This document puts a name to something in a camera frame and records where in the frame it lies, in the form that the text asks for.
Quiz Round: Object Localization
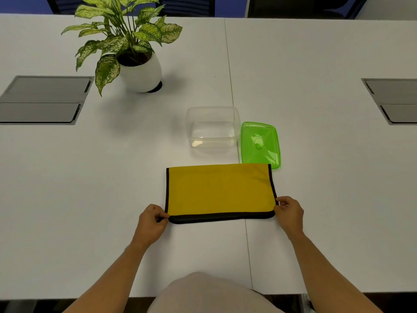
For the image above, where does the person's left hand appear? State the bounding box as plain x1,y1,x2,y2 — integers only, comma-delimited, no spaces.
132,203,171,250

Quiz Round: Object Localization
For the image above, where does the person's grey shirt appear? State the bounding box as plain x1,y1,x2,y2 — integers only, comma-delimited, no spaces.
147,272,284,313

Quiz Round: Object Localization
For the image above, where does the white plant pot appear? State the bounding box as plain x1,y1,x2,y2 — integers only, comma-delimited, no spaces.
116,51,163,93

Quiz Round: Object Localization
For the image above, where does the clear plastic container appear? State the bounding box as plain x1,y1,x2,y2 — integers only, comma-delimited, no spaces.
185,106,242,150

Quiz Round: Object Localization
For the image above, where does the yellow and grey cloth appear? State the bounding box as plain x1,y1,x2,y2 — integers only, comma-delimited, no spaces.
164,163,278,225

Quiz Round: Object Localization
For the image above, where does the person's right hand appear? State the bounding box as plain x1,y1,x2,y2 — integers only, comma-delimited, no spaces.
273,196,305,240

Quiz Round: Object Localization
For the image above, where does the person's left forearm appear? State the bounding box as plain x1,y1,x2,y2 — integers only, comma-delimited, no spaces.
63,241,152,313

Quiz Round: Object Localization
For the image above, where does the green variegated plant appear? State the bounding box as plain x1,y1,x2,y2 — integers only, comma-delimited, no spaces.
61,0,183,97

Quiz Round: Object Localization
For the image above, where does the person's right forearm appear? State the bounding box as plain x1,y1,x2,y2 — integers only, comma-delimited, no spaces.
288,232,384,313

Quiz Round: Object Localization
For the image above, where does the grey table cable hatch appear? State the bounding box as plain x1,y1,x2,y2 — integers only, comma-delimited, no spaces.
0,75,96,126
361,78,417,126

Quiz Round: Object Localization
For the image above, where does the green plastic lid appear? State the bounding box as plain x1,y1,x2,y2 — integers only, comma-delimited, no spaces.
241,121,281,170

